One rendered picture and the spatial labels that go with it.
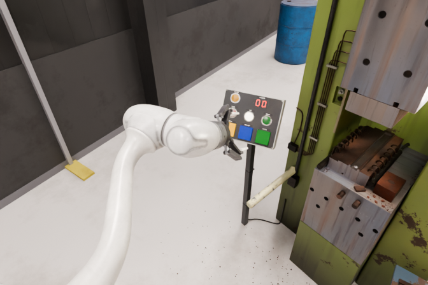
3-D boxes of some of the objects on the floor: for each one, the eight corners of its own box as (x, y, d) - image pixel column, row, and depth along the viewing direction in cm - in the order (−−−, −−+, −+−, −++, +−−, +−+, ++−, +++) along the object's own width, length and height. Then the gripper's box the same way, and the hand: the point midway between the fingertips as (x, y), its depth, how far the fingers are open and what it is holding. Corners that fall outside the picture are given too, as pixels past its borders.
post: (244, 226, 219) (254, 113, 156) (241, 222, 222) (249, 111, 159) (248, 222, 221) (259, 111, 158) (244, 219, 224) (253, 108, 161)
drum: (311, 53, 517) (321, -2, 460) (308, 67, 467) (320, 7, 411) (276, 50, 535) (283, -4, 478) (271, 62, 485) (277, 4, 429)
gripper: (235, 172, 82) (257, 161, 102) (216, 93, 85) (241, 97, 104) (214, 176, 86) (239, 165, 105) (195, 100, 88) (223, 102, 107)
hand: (239, 131), depth 103 cm, fingers open, 13 cm apart
